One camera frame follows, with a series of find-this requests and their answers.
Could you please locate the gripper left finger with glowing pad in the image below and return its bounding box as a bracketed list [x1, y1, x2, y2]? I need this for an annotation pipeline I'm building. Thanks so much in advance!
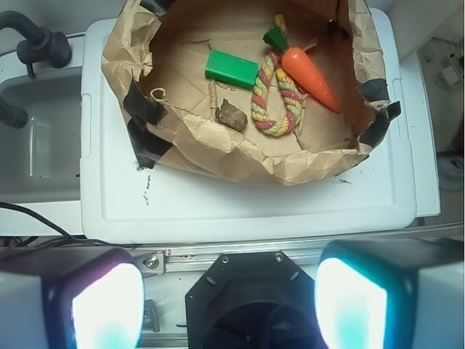
[1, 246, 144, 348]

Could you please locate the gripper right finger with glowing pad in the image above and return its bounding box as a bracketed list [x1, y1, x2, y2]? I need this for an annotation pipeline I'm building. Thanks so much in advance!
[315, 238, 464, 348]

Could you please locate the brown rock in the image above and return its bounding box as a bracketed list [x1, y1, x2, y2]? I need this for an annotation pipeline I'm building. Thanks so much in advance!
[215, 98, 248, 132]

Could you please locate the white plastic cooler lid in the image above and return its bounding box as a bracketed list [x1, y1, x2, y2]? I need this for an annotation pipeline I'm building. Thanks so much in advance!
[80, 19, 417, 244]

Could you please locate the white sink basin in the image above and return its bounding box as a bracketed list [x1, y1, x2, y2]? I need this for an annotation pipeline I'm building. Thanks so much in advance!
[1, 68, 81, 204]

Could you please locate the orange plastic carrot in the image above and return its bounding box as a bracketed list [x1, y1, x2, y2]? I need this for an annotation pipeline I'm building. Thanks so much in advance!
[263, 25, 341, 113]

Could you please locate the brown paper bag liner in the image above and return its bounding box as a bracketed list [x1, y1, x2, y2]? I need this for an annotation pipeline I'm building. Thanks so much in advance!
[102, 1, 400, 185]

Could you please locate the green rectangular block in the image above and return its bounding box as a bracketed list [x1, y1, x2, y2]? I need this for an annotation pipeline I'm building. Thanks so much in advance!
[205, 50, 259, 90]

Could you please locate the black cable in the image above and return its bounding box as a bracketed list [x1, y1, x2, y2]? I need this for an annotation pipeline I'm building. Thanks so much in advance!
[0, 202, 134, 249]

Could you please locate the aluminium frame rail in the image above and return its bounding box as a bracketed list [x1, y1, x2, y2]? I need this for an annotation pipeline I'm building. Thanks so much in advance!
[125, 222, 464, 277]

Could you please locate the multicolour rope toy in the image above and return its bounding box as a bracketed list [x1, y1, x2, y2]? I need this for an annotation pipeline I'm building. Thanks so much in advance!
[251, 14, 304, 137]

